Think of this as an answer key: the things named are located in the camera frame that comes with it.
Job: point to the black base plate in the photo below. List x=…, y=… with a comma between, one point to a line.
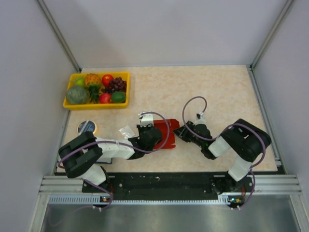
x=175, y=186

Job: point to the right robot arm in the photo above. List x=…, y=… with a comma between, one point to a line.
x=242, y=137

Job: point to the green apple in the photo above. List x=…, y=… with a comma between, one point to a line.
x=80, y=82

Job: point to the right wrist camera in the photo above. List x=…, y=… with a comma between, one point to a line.
x=200, y=118

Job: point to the red paper box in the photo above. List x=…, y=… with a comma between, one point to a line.
x=173, y=124

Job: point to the small clear plastic bag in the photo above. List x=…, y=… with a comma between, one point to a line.
x=127, y=132

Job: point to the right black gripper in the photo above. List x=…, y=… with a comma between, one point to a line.
x=182, y=132

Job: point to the yellow plastic tray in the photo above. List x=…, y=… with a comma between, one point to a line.
x=95, y=106

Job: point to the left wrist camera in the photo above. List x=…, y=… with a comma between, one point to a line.
x=146, y=119

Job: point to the red apple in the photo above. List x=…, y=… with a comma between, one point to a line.
x=106, y=79
x=105, y=98

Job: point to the grey cable duct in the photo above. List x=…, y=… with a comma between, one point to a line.
x=101, y=200

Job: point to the red apple bottom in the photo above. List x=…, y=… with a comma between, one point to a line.
x=105, y=98

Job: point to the red apple top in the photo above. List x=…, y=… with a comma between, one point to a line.
x=106, y=79

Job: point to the purple grapes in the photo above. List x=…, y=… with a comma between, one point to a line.
x=117, y=84

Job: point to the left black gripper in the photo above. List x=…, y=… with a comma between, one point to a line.
x=149, y=126

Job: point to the green lime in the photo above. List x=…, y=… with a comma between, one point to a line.
x=118, y=97

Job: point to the orange pineapple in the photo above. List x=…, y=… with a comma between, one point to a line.
x=93, y=85

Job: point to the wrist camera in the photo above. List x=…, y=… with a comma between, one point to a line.
x=200, y=118
x=146, y=119

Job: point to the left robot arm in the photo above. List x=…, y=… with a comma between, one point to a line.
x=79, y=157

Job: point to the green melon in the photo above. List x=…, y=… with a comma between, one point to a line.
x=77, y=95

